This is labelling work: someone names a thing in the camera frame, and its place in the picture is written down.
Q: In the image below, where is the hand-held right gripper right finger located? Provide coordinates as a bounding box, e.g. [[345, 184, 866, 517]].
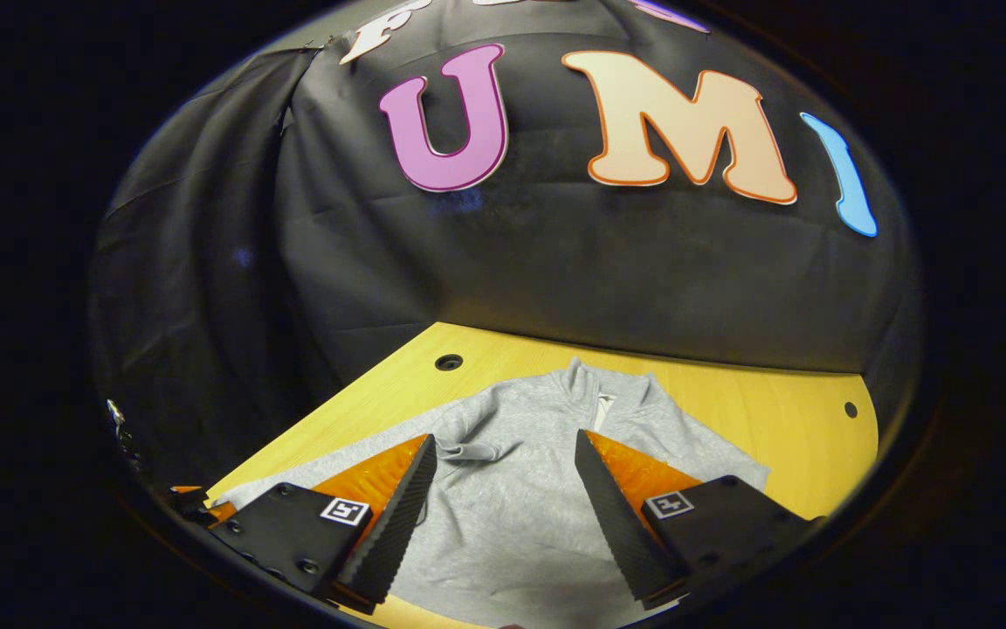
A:
[[575, 429, 827, 611]]

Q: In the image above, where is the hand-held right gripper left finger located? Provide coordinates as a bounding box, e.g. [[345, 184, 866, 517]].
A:
[[210, 434, 438, 615]]

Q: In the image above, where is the grey zip-neck sweatshirt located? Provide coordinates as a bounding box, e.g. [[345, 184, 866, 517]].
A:
[[215, 356, 770, 629]]

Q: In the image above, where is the black backdrop cloth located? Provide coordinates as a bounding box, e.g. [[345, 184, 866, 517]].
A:
[[88, 0, 923, 490]]

